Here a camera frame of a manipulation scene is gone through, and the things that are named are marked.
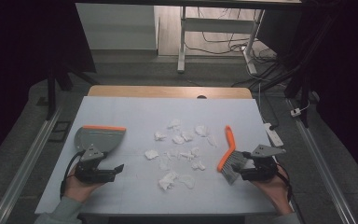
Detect white power strip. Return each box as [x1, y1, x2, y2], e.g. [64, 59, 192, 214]
[263, 122, 284, 148]

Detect white paper scraps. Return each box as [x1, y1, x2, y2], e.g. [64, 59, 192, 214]
[144, 119, 219, 191]

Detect wooden table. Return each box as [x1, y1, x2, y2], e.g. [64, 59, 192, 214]
[87, 85, 254, 100]

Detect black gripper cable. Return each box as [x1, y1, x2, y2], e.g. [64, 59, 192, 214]
[276, 163, 295, 203]
[60, 150, 86, 200]

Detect white desk frame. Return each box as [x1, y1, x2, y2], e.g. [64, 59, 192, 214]
[176, 6, 266, 76]

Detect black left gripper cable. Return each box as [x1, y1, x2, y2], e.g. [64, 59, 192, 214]
[60, 150, 86, 200]

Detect black power cable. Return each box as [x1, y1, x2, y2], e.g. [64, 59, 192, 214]
[258, 83, 280, 131]

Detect aluminium floor rail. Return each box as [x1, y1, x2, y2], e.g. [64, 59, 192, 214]
[286, 98, 358, 224]
[0, 106, 62, 224]

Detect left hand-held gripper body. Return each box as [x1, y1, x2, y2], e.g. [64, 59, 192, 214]
[74, 144, 117, 185]

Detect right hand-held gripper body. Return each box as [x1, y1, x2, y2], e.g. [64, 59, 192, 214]
[240, 144, 287, 182]

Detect white table cover sheet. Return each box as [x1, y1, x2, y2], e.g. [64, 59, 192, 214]
[34, 95, 278, 217]

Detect grey dustpan with orange edge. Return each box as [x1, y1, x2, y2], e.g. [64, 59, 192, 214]
[74, 124, 128, 154]

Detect person's left hand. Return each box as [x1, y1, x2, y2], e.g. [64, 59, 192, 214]
[62, 166, 105, 205]

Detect person's right hand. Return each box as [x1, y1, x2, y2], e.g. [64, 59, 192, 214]
[251, 165, 294, 217]

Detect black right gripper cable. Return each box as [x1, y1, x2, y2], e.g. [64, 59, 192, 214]
[276, 163, 295, 203]

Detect black tripod stand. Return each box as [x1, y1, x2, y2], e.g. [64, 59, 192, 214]
[44, 60, 101, 121]

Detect tangle of black floor cables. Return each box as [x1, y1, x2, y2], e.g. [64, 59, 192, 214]
[185, 7, 278, 63]

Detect white cabinet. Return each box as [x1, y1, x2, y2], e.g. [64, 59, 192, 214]
[75, 2, 159, 51]

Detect dark curtain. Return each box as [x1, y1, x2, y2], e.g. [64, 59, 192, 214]
[0, 0, 98, 171]
[256, 0, 358, 188]

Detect orange brush with grey bristles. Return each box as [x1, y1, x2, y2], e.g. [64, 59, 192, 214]
[216, 124, 250, 187]

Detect black floor frame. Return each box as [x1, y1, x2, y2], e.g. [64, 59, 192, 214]
[48, 119, 73, 144]

